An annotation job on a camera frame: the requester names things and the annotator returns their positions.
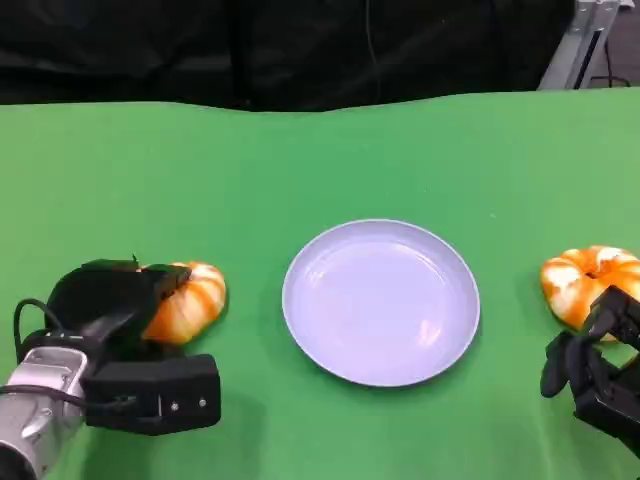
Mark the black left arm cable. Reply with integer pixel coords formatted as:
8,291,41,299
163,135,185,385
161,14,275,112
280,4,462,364
13,298,66,366

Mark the green table cloth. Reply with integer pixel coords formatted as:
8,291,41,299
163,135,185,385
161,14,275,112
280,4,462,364
0,90,640,480

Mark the aluminium frame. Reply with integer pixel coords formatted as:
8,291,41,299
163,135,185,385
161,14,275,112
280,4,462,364
537,0,640,92

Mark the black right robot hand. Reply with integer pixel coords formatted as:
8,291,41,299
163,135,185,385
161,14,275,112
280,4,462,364
539,285,640,454

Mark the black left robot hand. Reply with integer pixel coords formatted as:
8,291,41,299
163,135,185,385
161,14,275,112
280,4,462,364
47,255,194,367

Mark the lilac plate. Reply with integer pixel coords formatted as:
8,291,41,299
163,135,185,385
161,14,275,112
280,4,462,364
281,218,481,389

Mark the black backdrop curtain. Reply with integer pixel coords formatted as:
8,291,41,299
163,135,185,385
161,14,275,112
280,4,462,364
0,0,576,114

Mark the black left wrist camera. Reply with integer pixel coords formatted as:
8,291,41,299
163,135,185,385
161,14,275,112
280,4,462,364
82,353,222,436

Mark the orange white toy bread roll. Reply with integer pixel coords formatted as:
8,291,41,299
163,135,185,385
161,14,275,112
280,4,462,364
141,260,229,346
539,244,640,342

